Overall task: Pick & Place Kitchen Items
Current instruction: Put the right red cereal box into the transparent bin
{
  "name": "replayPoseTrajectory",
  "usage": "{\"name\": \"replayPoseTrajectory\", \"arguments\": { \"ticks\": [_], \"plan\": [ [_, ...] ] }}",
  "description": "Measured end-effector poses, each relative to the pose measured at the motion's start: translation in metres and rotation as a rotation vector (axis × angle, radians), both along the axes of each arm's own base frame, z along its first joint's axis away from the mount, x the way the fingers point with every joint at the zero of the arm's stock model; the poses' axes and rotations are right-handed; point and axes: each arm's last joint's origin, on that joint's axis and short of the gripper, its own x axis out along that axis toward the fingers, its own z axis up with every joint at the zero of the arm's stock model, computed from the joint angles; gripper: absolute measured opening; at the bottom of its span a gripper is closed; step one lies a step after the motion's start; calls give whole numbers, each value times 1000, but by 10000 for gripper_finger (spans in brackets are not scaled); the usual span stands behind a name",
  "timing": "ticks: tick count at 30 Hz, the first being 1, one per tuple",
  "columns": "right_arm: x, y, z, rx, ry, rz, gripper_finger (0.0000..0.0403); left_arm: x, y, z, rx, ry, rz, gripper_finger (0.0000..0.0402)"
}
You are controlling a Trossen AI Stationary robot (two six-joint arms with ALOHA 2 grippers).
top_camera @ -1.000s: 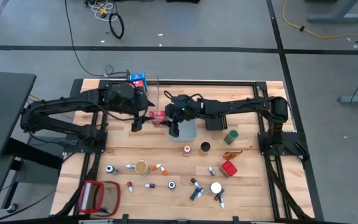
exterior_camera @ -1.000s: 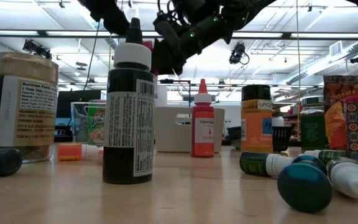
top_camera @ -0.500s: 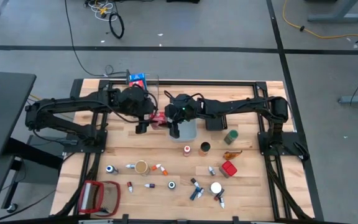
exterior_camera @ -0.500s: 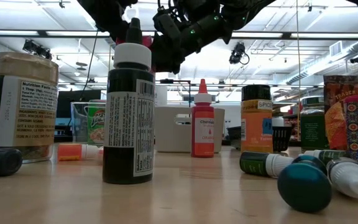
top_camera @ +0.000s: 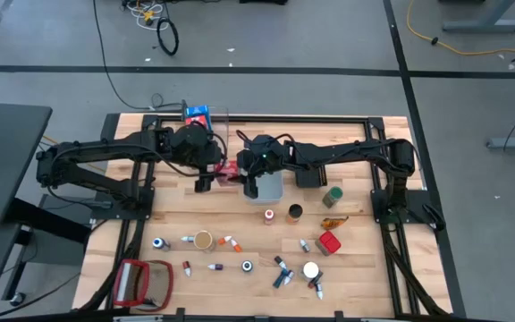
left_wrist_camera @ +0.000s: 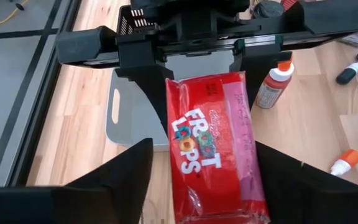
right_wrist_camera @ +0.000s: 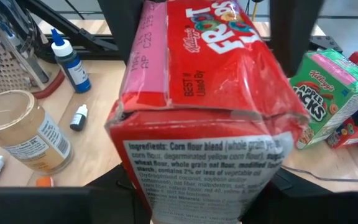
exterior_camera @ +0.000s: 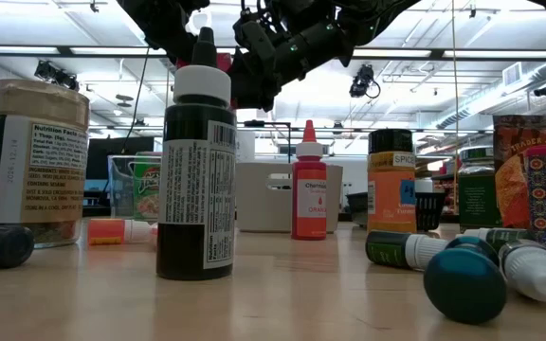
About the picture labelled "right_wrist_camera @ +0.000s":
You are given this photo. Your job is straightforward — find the orange dropper bottle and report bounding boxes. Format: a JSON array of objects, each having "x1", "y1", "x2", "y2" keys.
[{"x1": 35, "y1": 176, "x2": 55, "y2": 188}]

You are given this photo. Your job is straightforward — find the tan-lid spice jar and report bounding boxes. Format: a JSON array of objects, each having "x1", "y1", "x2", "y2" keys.
[{"x1": 0, "y1": 90, "x2": 74, "y2": 175}]

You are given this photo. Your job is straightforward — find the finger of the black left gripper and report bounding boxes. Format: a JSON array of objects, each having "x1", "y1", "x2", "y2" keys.
[
  {"x1": 268, "y1": 0, "x2": 326, "y2": 78},
  {"x1": 97, "y1": 0, "x2": 143, "y2": 65}
]

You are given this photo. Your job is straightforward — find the green Apple Jacks box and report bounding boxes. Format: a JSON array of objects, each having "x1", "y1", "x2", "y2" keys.
[{"x1": 289, "y1": 48, "x2": 358, "y2": 150}]

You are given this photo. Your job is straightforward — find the blue ink bottle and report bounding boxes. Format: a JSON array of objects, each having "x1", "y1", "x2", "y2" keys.
[{"x1": 50, "y1": 28, "x2": 92, "y2": 94}]

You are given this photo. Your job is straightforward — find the dark dropper bottle white cap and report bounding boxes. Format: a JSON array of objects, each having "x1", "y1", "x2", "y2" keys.
[{"x1": 69, "y1": 104, "x2": 89, "y2": 132}]

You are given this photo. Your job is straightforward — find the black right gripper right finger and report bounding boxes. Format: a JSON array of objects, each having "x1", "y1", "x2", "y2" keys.
[{"x1": 240, "y1": 172, "x2": 334, "y2": 224}]

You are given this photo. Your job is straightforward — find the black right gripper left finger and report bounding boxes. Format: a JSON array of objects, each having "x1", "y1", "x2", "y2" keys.
[{"x1": 87, "y1": 164, "x2": 154, "y2": 224}]

